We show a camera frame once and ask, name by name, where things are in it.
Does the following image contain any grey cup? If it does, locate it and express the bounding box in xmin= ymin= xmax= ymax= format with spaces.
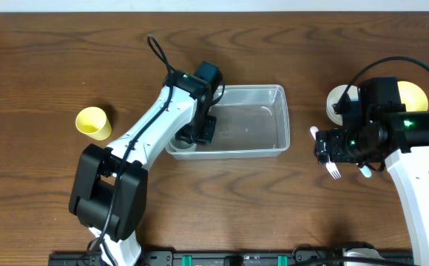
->
xmin=169 ymin=138 xmax=197 ymax=152

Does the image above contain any pale green spoon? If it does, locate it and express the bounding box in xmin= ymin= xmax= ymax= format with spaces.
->
xmin=359 ymin=166 xmax=372 ymax=178

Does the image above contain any white bowl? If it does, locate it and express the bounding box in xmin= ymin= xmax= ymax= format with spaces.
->
xmin=325 ymin=84 xmax=362 ymax=126

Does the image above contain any yellow bowl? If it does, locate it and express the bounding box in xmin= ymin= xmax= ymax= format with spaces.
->
xmin=397 ymin=81 xmax=428 ymax=112

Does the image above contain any yellow cup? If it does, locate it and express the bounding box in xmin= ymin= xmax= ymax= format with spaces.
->
xmin=75 ymin=106 xmax=112 ymax=140

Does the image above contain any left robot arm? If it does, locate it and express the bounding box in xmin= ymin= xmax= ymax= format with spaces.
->
xmin=69 ymin=62 xmax=223 ymax=265

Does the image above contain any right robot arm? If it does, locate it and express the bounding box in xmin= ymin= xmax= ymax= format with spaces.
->
xmin=310 ymin=112 xmax=429 ymax=265

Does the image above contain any clear plastic container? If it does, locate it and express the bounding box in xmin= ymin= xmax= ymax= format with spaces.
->
xmin=166 ymin=84 xmax=290 ymax=160

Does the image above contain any white plastic fork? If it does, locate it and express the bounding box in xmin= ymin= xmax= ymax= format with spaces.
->
xmin=310 ymin=126 xmax=341 ymax=180

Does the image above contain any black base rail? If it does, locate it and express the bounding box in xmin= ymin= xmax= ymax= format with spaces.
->
xmin=47 ymin=242 xmax=415 ymax=266

